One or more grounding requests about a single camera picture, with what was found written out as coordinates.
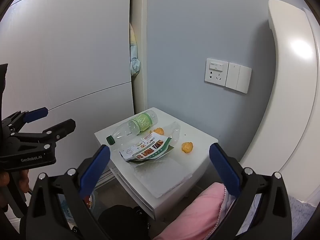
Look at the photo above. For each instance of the large orange peel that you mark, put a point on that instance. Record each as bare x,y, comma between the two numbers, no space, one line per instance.
158,131

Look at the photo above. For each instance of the grey patterned bedsheet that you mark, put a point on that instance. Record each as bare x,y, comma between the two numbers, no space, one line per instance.
300,215

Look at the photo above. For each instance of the white nightstand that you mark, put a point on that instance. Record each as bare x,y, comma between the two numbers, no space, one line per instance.
196,135

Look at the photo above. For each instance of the person's left hand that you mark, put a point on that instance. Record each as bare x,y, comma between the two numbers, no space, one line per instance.
23,181

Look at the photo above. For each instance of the light blue cloth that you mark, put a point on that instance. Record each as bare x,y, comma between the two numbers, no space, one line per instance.
135,65

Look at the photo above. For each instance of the white curved bed headboard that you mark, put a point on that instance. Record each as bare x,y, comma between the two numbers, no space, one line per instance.
295,80

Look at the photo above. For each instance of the clear plastic wrapper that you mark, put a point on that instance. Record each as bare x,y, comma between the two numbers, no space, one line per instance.
175,131

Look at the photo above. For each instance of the clear plastic bottle green label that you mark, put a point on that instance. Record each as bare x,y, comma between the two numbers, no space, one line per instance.
130,127

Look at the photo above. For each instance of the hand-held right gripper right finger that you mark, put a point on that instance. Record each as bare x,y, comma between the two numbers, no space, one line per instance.
225,170

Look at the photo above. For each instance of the printed snack packet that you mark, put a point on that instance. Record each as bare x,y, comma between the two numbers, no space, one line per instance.
147,150

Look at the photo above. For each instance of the white wardrobe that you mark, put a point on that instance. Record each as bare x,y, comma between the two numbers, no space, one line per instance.
75,55

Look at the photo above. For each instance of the lined trash bin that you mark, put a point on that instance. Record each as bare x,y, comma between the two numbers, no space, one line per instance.
90,201

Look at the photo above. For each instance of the pink blanket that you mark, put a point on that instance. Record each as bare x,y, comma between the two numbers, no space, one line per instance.
197,217

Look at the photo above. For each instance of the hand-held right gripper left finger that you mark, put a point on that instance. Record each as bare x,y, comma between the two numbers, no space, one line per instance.
96,170

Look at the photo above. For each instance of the small orange peel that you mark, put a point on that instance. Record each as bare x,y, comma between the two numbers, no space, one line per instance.
187,147

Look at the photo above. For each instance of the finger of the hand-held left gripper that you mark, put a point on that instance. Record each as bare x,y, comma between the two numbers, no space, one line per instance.
63,127
37,113

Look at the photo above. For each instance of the clear plastic sheet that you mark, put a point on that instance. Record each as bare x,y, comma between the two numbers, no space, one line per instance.
162,177

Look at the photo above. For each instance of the white light switch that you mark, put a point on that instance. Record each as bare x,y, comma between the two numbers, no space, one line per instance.
237,77

